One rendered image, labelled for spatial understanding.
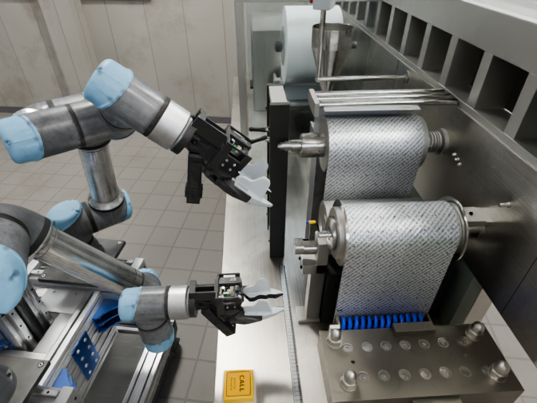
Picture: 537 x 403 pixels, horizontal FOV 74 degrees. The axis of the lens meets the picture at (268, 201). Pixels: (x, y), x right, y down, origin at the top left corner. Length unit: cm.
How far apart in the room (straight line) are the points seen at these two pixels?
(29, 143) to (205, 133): 27
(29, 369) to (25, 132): 77
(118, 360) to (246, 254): 93
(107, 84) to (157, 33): 363
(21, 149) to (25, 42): 436
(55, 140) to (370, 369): 75
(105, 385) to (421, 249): 148
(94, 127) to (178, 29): 349
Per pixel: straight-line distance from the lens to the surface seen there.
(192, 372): 204
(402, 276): 87
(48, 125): 67
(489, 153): 91
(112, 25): 441
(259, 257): 123
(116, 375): 189
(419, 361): 92
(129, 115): 60
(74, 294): 152
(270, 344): 103
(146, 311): 85
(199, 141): 63
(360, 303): 91
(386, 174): 97
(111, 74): 60
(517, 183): 84
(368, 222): 77
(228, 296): 81
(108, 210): 133
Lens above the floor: 178
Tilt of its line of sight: 37 degrees down
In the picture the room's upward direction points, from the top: straight up
